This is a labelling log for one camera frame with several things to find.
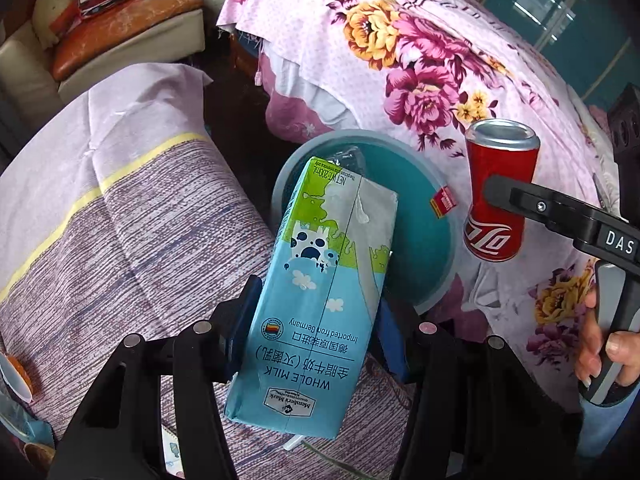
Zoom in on person's right hand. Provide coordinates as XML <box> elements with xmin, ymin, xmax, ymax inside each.
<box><xmin>574</xmin><ymin>291</ymin><xmax>640</xmax><ymax>387</ymax></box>

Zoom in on person's blue clothing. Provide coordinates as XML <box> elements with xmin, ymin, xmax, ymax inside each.
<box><xmin>580</xmin><ymin>395</ymin><xmax>636</xmax><ymax>461</ymax></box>

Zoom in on teal plastic basin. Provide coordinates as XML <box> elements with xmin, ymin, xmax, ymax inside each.
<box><xmin>271</xmin><ymin>129</ymin><xmax>463</xmax><ymax>313</ymax></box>

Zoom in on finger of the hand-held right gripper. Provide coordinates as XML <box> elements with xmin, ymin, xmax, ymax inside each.
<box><xmin>481</xmin><ymin>174</ymin><xmax>601</xmax><ymax>244</ymax></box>

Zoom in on blue milk carton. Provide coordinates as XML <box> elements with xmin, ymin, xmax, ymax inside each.
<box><xmin>224</xmin><ymin>156</ymin><xmax>399</xmax><ymax>438</ymax></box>

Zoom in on clear green-label plastic bottle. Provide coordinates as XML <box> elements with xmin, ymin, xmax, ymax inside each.
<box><xmin>324</xmin><ymin>146</ymin><xmax>372</xmax><ymax>177</ymax></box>

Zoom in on pink white quilt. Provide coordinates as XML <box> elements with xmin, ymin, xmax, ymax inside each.
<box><xmin>257</xmin><ymin>42</ymin><xmax>363</xmax><ymax>142</ymax></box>

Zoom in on cream cartoon pillow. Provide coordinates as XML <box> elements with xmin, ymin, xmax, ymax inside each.
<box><xmin>32</xmin><ymin>0</ymin><xmax>83</xmax><ymax>51</ymax></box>

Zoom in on teal cabinet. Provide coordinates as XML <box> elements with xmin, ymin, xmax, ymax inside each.
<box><xmin>480</xmin><ymin>0</ymin><xmax>631</xmax><ymax>106</ymax></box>

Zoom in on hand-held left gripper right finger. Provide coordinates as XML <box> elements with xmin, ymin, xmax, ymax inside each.
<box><xmin>370</xmin><ymin>295</ymin><xmax>586</xmax><ymax>480</ymax></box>

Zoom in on light blue face mask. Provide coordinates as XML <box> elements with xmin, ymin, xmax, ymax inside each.
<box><xmin>0</xmin><ymin>400</ymin><xmax>53</xmax><ymax>443</ymax></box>

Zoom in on orange seat cushion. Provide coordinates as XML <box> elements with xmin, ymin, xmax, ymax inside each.
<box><xmin>50</xmin><ymin>0</ymin><xmax>205</xmax><ymax>81</ymax></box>

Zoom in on cream leather sofa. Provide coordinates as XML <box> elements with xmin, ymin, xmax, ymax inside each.
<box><xmin>0</xmin><ymin>0</ymin><xmax>207</xmax><ymax>106</ymax></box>

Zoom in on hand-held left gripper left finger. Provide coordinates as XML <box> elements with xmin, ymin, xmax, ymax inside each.
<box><xmin>47</xmin><ymin>274</ymin><xmax>263</xmax><ymax>480</ymax></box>

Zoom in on red soda can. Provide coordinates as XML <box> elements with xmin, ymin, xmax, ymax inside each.
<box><xmin>462</xmin><ymin>118</ymin><xmax>542</xmax><ymax>262</ymax></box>

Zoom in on pink floral bedsheet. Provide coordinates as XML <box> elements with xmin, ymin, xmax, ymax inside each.
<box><xmin>216</xmin><ymin>0</ymin><xmax>640</xmax><ymax>411</ymax></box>

